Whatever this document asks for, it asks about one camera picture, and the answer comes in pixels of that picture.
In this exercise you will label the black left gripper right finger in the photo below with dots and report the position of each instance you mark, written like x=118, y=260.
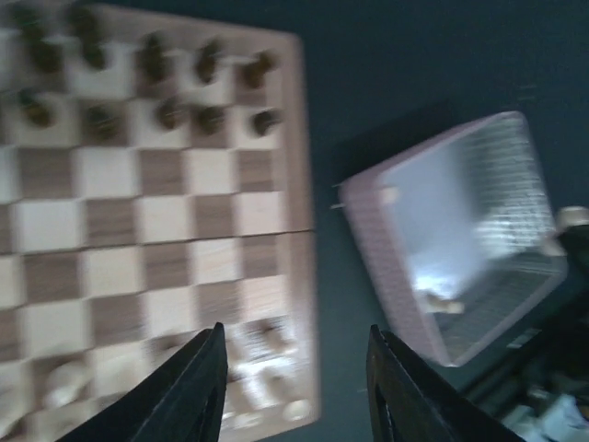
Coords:
x=409, y=401

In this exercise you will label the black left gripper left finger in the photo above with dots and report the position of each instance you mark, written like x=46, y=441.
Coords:
x=183, y=400

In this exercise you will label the light piece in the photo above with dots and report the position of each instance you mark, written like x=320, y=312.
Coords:
x=296, y=410
x=64, y=384

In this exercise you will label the pink plastic tray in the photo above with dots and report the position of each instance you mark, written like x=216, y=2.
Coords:
x=460, y=215

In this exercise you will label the wooden chessboard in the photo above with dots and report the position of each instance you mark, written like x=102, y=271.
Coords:
x=115, y=253

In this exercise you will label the dark pawn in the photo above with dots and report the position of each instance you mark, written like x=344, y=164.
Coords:
x=169, y=114
x=102, y=122
x=209, y=120
x=263, y=121
x=35, y=110

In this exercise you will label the dark rook far right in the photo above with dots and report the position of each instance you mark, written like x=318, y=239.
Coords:
x=254, y=72

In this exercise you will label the dark knight right side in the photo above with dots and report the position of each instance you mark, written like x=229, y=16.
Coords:
x=208, y=59

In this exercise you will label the dark bishop right side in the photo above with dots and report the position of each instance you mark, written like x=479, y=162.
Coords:
x=153, y=62

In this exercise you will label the dark queen back row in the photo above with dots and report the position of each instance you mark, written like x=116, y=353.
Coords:
x=45, y=56

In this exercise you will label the dark king back row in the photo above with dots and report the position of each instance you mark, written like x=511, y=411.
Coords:
x=83, y=23

